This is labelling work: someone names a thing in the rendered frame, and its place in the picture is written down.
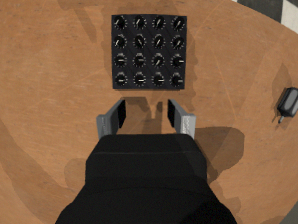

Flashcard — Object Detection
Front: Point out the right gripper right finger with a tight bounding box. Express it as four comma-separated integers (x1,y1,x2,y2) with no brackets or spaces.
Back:
168,99,197,140

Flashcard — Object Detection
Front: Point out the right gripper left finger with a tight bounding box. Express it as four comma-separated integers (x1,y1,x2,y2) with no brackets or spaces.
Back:
96,100,126,140

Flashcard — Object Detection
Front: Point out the black knob box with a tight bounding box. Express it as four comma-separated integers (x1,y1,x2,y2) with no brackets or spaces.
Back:
112,14,188,89

